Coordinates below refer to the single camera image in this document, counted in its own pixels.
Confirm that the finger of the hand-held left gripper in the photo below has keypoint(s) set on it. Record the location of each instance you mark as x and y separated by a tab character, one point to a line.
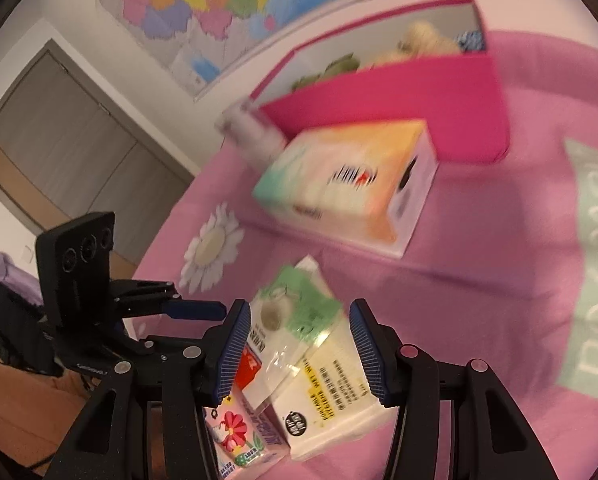
166	342
199	310

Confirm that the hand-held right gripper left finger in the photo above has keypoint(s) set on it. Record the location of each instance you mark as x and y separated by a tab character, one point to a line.
234	350

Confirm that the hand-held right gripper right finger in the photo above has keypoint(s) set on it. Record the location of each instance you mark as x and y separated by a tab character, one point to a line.
366	350

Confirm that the white tissue pack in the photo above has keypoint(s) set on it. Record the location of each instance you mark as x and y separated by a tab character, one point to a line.
329	395

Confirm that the green label tissue packet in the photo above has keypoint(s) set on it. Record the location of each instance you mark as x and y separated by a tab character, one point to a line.
304	305

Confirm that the pink cardboard box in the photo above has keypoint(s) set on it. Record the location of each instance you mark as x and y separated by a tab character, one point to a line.
429	105

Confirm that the green plush toy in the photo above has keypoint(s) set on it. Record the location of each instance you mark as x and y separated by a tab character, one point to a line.
339	66

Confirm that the brown plush toy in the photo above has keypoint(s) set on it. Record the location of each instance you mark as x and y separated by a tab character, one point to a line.
424	40

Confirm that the blue knitted toy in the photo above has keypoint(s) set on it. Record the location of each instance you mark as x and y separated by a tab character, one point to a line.
471	41

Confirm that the red white tissue packet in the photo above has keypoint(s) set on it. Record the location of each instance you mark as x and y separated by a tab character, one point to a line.
251	365

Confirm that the pink floral tissue packet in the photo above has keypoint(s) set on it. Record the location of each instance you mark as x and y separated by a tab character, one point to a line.
234	430

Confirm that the dark clothes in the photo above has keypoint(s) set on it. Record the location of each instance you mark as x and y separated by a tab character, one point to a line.
4	320

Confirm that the grey wardrobe doors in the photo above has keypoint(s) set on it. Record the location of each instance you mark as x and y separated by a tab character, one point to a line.
54	135

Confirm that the pink printed blanket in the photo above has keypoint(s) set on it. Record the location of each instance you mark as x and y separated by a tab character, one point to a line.
479	260

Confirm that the pastel tissue box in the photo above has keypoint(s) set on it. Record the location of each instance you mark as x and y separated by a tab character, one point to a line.
339	185

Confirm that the white plastic bottle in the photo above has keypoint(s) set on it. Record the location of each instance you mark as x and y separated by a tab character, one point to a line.
254	132

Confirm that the colourful wall map poster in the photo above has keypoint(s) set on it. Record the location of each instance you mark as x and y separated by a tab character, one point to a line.
204	0

